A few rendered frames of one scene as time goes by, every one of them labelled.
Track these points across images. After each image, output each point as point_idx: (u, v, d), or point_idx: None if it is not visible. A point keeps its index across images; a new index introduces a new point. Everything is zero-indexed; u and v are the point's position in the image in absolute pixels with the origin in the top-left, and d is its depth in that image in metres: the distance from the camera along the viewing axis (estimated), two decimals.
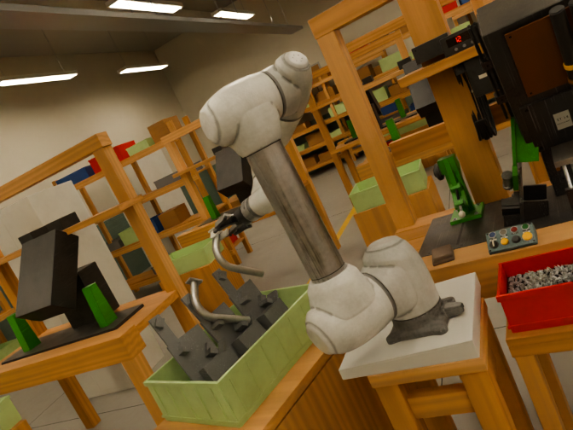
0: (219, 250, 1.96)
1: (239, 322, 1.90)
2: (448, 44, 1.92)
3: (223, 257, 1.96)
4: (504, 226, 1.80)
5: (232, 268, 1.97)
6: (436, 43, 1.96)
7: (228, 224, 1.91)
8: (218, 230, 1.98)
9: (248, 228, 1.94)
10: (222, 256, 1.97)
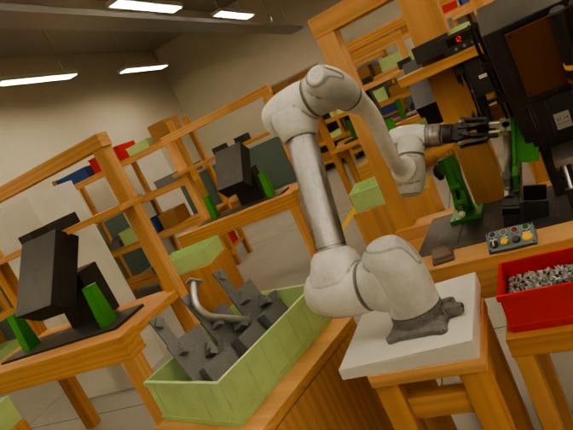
0: (503, 140, 1.86)
1: (239, 322, 1.90)
2: (448, 44, 1.92)
3: (504, 148, 1.87)
4: (504, 226, 1.80)
5: (505, 162, 1.89)
6: (436, 43, 1.96)
7: (471, 128, 1.87)
8: (494, 124, 1.82)
9: (465, 147, 1.85)
10: (506, 146, 1.86)
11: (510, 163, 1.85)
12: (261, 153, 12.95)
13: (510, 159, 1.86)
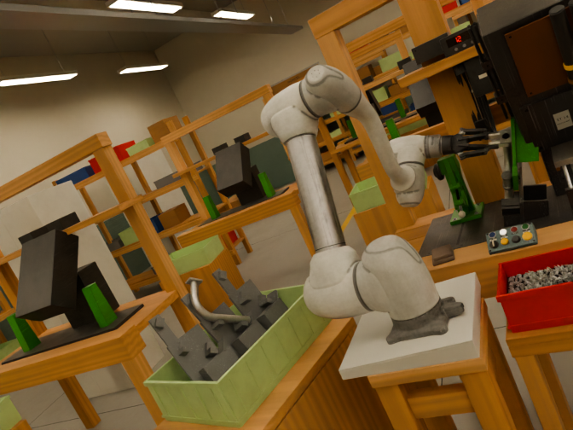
0: (503, 151, 1.86)
1: (239, 322, 1.90)
2: (448, 44, 1.92)
3: (504, 159, 1.87)
4: (504, 226, 1.80)
5: None
6: (436, 43, 1.96)
7: (471, 139, 1.87)
8: (494, 136, 1.81)
9: (465, 158, 1.85)
10: (506, 158, 1.85)
11: None
12: (261, 153, 12.95)
13: (510, 171, 1.85)
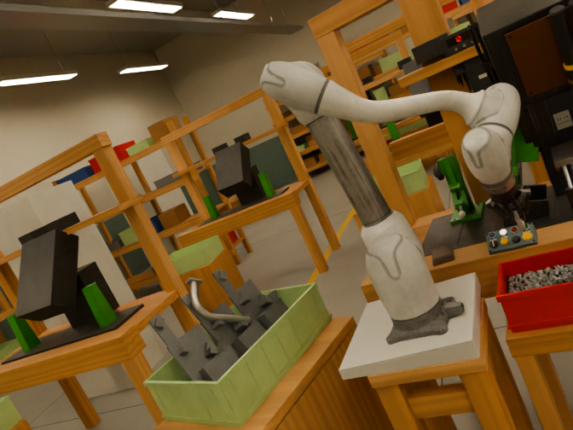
0: None
1: (239, 322, 1.90)
2: (448, 44, 1.92)
3: None
4: (504, 226, 1.80)
5: None
6: (436, 43, 1.96)
7: None
8: (518, 219, 1.51)
9: None
10: None
11: None
12: (261, 153, 12.95)
13: None
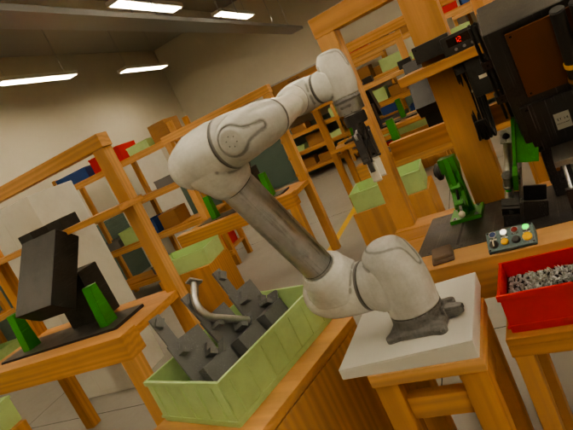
0: (503, 151, 1.85)
1: (239, 322, 1.90)
2: (448, 44, 1.92)
3: (504, 159, 1.87)
4: (504, 226, 1.80)
5: None
6: (436, 43, 1.96)
7: (367, 143, 1.58)
8: (372, 168, 1.61)
9: (370, 130, 1.66)
10: (506, 158, 1.85)
11: None
12: (261, 153, 12.95)
13: (510, 171, 1.85)
